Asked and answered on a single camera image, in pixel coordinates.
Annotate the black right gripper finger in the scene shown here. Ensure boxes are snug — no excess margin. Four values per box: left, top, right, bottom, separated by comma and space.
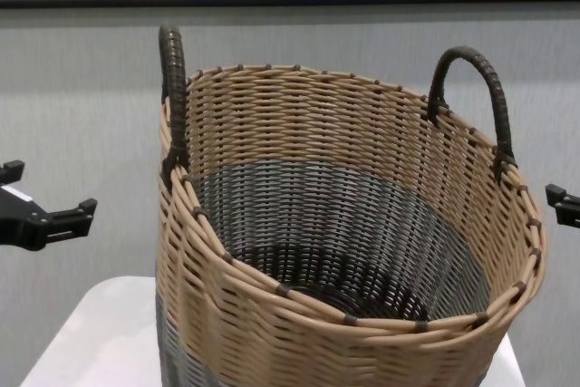
545, 181, 580, 227

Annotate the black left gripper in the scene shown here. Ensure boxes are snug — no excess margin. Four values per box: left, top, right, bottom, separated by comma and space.
0, 159, 100, 253

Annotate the tan grey woven laundry basket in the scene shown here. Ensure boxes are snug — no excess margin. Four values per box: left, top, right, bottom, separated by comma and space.
153, 24, 545, 387

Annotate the white rounded pedestal table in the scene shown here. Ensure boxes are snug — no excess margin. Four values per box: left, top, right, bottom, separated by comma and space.
20, 280, 580, 387

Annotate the black wall trim strip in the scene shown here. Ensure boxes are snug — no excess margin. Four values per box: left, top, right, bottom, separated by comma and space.
0, 0, 580, 10

